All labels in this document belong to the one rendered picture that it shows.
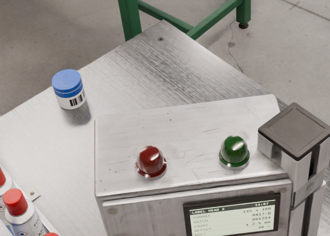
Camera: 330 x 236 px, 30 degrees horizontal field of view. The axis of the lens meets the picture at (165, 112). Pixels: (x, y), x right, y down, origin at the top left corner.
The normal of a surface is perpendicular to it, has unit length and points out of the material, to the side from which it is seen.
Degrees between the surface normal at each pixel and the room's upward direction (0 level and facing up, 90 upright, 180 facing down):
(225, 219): 90
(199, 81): 0
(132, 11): 90
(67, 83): 0
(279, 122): 0
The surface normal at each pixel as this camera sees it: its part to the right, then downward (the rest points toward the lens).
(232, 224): 0.08, 0.72
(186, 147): -0.09, -0.68
